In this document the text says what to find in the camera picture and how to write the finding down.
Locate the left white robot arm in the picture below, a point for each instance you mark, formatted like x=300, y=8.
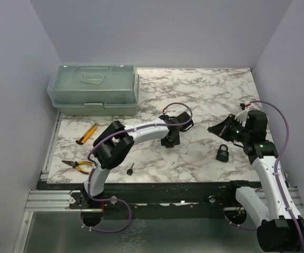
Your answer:
x=113, y=145

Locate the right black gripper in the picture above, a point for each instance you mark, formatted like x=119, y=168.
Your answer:
x=219, y=129

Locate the aluminium extrusion rail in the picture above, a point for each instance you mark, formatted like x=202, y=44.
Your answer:
x=50, y=201

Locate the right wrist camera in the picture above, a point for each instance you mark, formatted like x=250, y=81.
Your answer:
x=242, y=116

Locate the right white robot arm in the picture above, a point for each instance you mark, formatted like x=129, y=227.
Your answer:
x=280, y=225

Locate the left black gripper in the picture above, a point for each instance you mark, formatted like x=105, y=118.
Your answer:
x=166, y=143

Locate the yellow handled pliers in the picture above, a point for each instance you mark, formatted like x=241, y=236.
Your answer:
x=78, y=165

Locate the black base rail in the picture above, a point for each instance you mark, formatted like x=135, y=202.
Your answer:
x=121, y=201

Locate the black head key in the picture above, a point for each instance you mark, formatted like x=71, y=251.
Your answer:
x=130, y=170

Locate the black padlock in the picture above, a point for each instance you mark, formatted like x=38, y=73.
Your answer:
x=222, y=153

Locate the green translucent plastic toolbox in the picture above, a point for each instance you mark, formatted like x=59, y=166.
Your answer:
x=95, y=90

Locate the yellow utility knife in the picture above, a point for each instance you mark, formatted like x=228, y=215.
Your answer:
x=87, y=134

